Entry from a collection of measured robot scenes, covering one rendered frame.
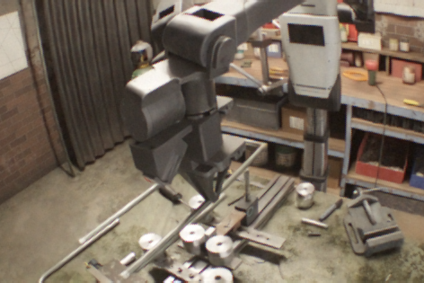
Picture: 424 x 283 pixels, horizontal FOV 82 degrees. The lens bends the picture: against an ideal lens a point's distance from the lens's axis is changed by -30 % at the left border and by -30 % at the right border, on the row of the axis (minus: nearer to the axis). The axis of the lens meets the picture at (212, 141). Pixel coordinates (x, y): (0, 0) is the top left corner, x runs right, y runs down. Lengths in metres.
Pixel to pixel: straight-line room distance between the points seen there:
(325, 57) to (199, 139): 0.80
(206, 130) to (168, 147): 0.06
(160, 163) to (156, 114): 0.06
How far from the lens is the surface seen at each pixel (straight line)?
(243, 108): 2.21
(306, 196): 0.82
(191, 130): 0.41
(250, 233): 0.71
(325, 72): 1.16
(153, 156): 0.37
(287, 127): 2.10
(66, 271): 0.80
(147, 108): 0.36
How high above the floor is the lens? 1.41
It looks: 27 degrees down
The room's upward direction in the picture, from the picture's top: 8 degrees counter-clockwise
